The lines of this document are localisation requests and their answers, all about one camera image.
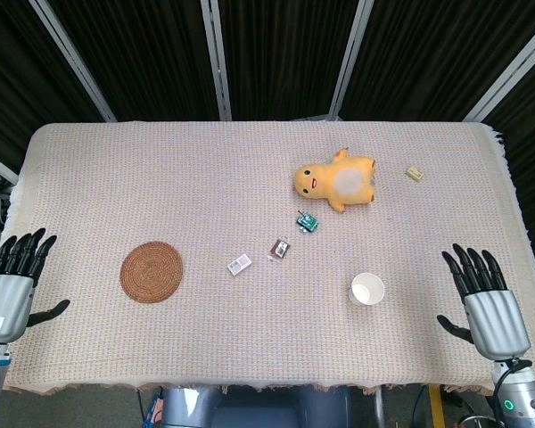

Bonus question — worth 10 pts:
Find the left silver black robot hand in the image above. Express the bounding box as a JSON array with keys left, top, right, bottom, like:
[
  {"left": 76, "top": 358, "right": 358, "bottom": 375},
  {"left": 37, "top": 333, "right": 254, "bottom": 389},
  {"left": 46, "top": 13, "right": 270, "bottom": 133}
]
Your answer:
[{"left": 0, "top": 227, "right": 71, "bottom": 344}]

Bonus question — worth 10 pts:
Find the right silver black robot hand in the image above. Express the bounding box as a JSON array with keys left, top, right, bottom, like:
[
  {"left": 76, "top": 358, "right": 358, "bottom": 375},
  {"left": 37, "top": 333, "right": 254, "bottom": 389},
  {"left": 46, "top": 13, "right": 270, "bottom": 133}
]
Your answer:
[{"left": 436, "top": 243, "right": 531, "bottom": 361}]

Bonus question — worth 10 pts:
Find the white paper cup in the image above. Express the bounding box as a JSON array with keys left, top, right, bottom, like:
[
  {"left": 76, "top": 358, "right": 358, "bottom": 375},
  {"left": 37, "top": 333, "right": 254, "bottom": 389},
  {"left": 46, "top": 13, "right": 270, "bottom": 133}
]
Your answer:
[{"left": 348, "top": 272, "right": 386, "bottom": 308}]

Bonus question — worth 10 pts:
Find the round woven brown coaster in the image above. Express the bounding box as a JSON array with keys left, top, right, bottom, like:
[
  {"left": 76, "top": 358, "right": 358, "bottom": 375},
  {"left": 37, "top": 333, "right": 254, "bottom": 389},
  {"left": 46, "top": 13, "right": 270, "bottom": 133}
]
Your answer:
[{"left": 119, "top": 240, "right": 185, "bottom": 304}]

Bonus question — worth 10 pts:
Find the yellow plush duck toy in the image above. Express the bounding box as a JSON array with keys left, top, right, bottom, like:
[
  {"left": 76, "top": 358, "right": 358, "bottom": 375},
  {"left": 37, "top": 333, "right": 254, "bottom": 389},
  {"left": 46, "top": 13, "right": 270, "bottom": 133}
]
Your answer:
[{"left": 292, "top": 147, "right": 379, "bottom": 214}]

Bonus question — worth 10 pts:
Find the small brown snack packet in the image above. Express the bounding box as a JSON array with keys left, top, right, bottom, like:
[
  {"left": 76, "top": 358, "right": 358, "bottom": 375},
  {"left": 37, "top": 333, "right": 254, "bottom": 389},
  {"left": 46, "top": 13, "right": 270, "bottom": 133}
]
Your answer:
[{"left": 267, "top": 238, "right": 292, "bottom": 262}]

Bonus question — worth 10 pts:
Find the small white printed packet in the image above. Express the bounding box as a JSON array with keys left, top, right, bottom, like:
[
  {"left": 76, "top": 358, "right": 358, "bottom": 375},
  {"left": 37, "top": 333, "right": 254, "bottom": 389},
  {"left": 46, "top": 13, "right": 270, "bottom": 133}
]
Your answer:
[{"left": 226, "top": 253, "right": 253, "bottom": 277}]

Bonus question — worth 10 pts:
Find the beige woven tablecloth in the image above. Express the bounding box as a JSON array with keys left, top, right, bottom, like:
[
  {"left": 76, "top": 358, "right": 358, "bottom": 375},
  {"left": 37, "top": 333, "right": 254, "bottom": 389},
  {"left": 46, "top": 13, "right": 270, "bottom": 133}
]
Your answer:
[{"left": 2, "top": 120, "right": 535, "bottom": 397}]

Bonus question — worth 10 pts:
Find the grey robot torso base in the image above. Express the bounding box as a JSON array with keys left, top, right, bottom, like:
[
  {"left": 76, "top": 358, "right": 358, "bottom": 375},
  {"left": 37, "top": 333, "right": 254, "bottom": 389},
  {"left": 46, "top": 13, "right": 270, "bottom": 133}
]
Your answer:
[{"left": 159, "top": 385, "right": 378, "bottom": 428}]

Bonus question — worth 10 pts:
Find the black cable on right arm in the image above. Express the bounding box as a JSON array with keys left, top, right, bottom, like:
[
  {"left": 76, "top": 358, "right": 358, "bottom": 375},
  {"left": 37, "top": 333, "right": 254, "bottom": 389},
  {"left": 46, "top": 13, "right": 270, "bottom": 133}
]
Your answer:
[{"left": 491, "top": 357, "right": 534, "bottom": 420}]

